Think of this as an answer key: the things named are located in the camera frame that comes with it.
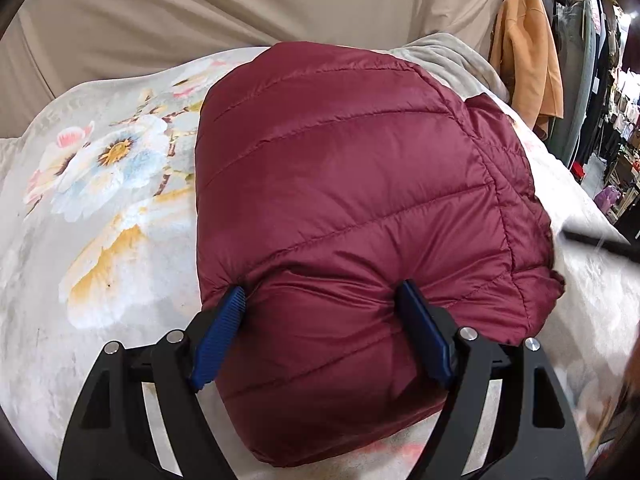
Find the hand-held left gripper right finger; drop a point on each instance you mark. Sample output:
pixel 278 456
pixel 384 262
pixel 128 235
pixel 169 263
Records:
pixel 425 335

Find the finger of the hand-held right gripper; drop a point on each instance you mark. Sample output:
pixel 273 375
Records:
pixel 600 245

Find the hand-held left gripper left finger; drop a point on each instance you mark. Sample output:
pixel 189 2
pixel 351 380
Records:
pixel 220 340

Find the maroon quilted down jacket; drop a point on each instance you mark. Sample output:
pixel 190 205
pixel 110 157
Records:
pixel 350 185

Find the purple bag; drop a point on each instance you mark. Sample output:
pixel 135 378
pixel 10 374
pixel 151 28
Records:
pixel 607 202

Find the red box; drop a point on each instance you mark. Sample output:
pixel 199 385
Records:
pixel 580 172

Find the shop shelves with goods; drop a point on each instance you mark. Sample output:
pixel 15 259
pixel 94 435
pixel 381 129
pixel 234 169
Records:
pixel 625 125

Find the white floral blanket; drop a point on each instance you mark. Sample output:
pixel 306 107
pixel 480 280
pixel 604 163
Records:
pixel 100 240

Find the grey hanging pants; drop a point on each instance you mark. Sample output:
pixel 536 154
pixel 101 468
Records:
pixel 575 85

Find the orange hanging jacket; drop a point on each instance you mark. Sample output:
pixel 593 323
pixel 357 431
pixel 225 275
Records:
pixel 530 60

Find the beige cloth backdrop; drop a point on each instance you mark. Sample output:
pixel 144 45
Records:
pixel 200 5

